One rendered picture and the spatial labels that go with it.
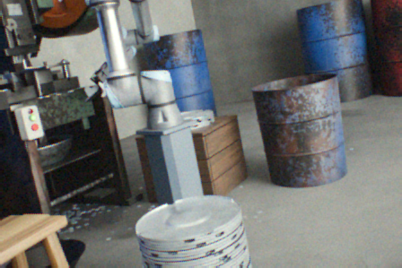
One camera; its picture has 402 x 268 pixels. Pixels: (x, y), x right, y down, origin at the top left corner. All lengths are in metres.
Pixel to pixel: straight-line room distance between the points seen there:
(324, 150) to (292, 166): 0.17
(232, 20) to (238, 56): 0.42
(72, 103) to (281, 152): 1.03
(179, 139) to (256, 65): 3.55
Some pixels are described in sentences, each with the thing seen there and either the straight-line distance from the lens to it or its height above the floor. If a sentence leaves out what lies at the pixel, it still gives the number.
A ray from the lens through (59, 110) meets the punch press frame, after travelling 2.28.
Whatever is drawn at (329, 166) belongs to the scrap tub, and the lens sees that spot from 2.27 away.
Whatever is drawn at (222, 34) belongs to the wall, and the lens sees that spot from 5.50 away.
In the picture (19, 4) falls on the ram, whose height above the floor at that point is 1.09.
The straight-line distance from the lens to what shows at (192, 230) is 1.21.
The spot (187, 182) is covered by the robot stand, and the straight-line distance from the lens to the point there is 1.90.
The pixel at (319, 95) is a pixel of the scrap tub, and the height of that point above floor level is 0.42.
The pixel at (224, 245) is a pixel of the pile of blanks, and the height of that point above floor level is 0.25.
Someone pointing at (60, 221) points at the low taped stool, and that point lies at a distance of 1.46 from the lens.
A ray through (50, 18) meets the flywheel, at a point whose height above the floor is 1.03.
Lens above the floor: 0.75
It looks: 9 degrees down
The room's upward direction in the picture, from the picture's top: 11 degrees counter-clockwise
